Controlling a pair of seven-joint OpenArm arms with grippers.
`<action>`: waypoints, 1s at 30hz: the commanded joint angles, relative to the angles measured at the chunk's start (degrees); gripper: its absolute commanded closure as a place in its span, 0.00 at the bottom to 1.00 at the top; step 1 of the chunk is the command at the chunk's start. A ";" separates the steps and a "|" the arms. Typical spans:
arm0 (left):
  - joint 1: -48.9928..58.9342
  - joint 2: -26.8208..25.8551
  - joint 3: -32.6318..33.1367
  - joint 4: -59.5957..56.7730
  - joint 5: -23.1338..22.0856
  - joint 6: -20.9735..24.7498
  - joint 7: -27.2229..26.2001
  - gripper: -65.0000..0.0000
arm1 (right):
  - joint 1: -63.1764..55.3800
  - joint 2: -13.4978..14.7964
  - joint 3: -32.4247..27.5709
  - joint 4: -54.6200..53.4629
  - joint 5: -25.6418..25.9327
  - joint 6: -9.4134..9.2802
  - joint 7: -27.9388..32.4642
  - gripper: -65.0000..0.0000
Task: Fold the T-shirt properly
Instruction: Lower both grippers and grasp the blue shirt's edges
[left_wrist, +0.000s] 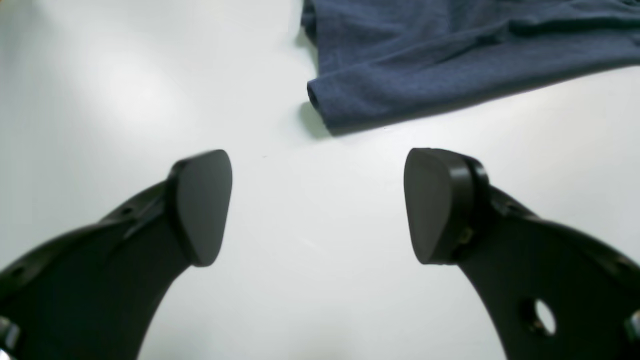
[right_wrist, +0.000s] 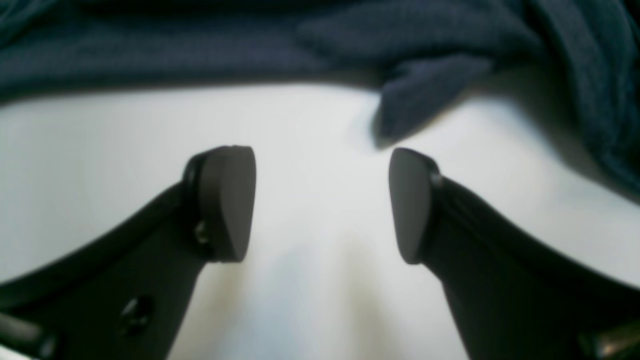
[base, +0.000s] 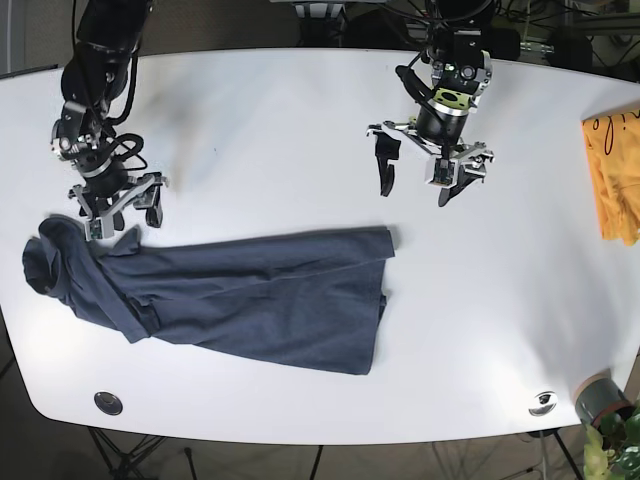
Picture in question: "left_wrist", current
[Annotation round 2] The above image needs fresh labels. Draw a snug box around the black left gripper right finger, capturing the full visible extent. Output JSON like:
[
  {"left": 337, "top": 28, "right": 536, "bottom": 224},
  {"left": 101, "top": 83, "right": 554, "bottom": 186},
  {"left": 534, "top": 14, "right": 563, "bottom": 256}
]
[{"left": 403, "top": 148, "right": 640, "bottom": 360}]

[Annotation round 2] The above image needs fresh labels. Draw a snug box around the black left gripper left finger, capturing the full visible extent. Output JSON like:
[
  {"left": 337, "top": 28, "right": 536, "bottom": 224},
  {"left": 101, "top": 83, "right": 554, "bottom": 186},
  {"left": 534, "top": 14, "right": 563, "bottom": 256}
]
[{"left": 0, "top": 150, "right": 233, "bottom": 360}]

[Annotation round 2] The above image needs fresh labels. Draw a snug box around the navy blue T-shirt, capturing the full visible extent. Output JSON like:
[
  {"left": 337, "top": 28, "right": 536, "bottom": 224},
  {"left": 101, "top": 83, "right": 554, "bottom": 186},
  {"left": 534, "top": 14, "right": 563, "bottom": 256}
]
[{"left": 301, "top": 0, "right": 640, "bottom": 135}]

